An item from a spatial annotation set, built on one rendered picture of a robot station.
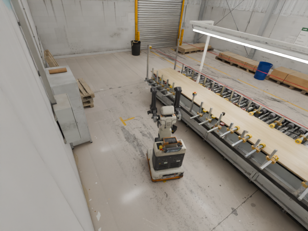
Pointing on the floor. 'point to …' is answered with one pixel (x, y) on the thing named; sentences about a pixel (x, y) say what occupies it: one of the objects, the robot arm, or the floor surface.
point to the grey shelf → (64, 88)
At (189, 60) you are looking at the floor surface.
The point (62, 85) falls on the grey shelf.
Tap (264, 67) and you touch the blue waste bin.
